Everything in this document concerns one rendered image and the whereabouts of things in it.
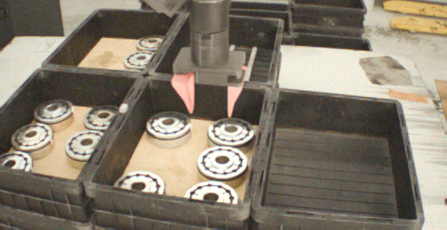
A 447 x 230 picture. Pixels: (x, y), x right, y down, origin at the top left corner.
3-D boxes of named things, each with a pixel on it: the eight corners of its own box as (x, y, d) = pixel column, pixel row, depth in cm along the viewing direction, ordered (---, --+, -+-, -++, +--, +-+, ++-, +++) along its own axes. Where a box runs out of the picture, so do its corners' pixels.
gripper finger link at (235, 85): (203, 101, 84) (203, 51, 79) (246, 105, 83) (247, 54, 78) (195, 124, 78) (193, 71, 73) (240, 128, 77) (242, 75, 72)
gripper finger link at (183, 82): (183, 99, 84) (180, 49, 79) (224, 102, 83) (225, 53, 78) (173, 121, 79) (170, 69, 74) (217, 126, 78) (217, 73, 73)
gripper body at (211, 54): (183, 57, 80) (180, 14, 76) (245, 61, 78) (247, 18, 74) (172, 77, 75) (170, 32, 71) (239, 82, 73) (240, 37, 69)
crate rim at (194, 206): (248, 221, 80) (249, 211, 79) (82, 196, 85) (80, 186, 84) (272, 95, 113) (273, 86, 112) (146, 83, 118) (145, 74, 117)
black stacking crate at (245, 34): (269, 128, 119) (272, 88, 113) (150, 116, 123) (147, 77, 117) (281, 54, 151) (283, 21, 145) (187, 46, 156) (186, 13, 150)
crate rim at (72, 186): (81, 196, 85) (79, 186, 84) (-45, 169, 89) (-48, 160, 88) (146, 83, 118) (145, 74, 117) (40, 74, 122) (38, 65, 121)
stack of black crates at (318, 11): (350, 60, 292) (359, -9, 268) (357, 85, 267) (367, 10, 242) (286, 56, 296) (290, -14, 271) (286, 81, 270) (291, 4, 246)
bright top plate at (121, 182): (159, 211, 89) (159, 208, 89) (107, 205, 90) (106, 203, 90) (168, 175, 98) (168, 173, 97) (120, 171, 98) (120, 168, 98)
